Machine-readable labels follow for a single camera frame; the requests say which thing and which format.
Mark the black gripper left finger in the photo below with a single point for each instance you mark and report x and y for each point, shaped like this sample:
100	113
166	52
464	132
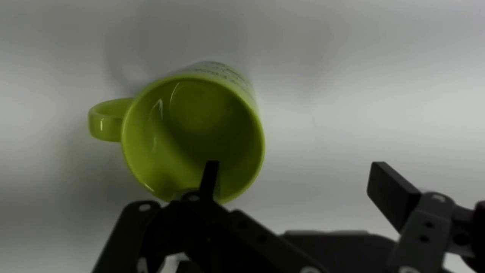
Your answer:
215	240

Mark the green ceramic mug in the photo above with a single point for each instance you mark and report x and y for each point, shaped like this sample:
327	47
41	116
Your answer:
176	125

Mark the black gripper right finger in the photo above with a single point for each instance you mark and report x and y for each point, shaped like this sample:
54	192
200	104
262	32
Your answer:
429	225

